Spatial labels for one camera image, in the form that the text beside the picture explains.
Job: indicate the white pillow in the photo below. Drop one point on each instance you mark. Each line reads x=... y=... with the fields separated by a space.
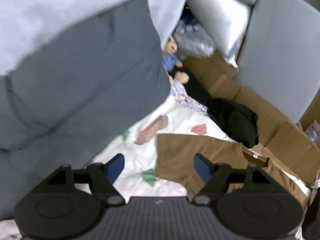
x=220 y=17

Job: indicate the crumpled black garment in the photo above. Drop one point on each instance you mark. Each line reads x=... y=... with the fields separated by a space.
x=235 y=120

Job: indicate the brown printed T-shirt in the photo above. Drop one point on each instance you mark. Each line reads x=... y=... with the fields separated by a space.
x=195 y=155

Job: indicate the cream bear-print bedsheet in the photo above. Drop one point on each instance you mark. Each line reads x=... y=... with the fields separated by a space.
x=180 y=122

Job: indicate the teddy bear in denim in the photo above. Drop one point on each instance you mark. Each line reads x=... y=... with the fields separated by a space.
x=170 y=60

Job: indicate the large black cloth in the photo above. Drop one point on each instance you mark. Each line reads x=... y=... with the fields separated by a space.
x=312 y=225

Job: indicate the pale white quilt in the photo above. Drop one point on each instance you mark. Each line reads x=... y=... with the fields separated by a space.
x=62 y=0

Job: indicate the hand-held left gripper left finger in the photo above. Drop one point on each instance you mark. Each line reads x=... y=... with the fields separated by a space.
x=116 y=166

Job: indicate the brown cardboard box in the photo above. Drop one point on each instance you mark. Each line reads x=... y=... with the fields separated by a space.
x=250 y=97

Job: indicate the grey plastic container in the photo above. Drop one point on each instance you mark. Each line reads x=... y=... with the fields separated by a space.
x=282 y=42

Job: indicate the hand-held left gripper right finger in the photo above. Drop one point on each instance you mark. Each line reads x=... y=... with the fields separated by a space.
x=202 y=167

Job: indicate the doll in floral dress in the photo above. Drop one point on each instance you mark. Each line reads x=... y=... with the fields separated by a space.
x=181 y=92

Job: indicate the pink printed packet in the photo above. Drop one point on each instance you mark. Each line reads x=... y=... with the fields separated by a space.
x=313 y=132

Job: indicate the clear plastic bag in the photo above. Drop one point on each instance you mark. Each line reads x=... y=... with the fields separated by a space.
x=195 y=42

